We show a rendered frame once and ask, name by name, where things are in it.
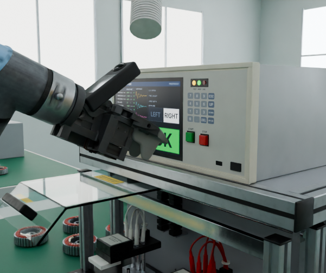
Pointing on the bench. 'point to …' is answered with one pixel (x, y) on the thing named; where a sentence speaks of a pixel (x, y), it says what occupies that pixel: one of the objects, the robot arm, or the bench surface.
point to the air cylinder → (135, 269)
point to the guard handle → (22, 208)
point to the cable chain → (173, 229)
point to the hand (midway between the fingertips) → (162, 136)
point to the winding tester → (256, 118)
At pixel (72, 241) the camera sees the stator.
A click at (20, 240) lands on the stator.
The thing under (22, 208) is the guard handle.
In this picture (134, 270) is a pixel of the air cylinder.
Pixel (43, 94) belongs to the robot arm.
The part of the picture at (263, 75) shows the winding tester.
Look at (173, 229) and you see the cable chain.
